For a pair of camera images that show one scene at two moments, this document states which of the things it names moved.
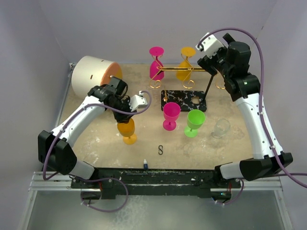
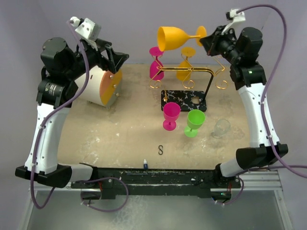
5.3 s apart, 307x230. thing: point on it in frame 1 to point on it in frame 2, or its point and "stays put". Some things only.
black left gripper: (123, 118) to (114, 59)
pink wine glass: (157, 70) stays put
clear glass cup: (221, 127) stays put
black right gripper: (209, 64) to (211, 42)
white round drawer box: (88, 72) stays put
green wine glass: (195, 119) stays put
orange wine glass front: (127, 130) to (171, 38)
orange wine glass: (187, 51) stays put
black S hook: (162, 153) stays put
